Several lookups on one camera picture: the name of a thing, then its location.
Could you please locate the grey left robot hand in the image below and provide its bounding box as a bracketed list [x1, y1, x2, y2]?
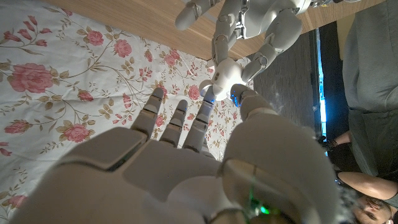
[175, 0, 312, 83]

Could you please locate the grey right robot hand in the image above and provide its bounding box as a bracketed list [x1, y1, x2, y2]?
[9, 83, 341, 224]

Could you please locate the person's bare forearm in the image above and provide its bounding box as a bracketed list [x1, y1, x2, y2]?
[337, 170, 398, 202]
[334, 130, 352, 146]

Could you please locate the blue glowing screen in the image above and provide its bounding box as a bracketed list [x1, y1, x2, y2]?
[316, 29, 326, 138]

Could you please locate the person in grey clothes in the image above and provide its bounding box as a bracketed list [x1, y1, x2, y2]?
[341, 0, 398, 224]

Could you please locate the floral cloth backdrop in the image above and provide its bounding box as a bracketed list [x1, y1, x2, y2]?
[0, 0, 254, 224]

